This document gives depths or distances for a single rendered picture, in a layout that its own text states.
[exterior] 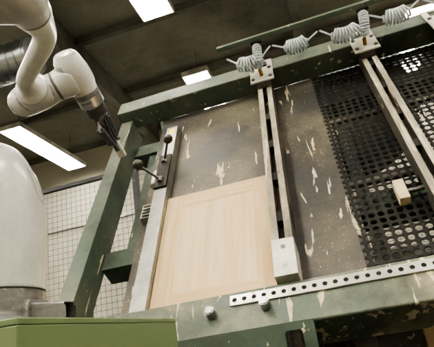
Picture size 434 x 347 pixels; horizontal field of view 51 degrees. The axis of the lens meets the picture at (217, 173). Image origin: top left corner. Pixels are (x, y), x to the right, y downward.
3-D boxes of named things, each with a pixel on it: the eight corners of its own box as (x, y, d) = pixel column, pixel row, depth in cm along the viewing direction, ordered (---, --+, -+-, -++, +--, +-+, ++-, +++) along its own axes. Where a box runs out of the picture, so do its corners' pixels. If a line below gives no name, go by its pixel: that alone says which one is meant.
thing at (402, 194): (400, 206, 127) (399, 198, 125) (393, 188, 133) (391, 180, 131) (411, 204, 126) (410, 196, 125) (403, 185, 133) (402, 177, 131)
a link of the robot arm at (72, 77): (96, 80, 165) (63, 96, 164) (75, 40, 156) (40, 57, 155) (101, 89, 156) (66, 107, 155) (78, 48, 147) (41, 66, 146)
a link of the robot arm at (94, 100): (70, 101, 158) (79, 115, 161) (94, 93, 156) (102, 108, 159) (78, 89, 165) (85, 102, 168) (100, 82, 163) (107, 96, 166)
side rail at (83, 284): (67, 348, 136) (47, 327, 130) (131, 141, 223) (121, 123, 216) (85, 344, 135) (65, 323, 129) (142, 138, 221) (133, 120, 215)
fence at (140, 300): (133, 322, 127) (127, 314, 125) (170, 135, 202) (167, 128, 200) (150, 319, 126) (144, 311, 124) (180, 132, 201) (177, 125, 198)
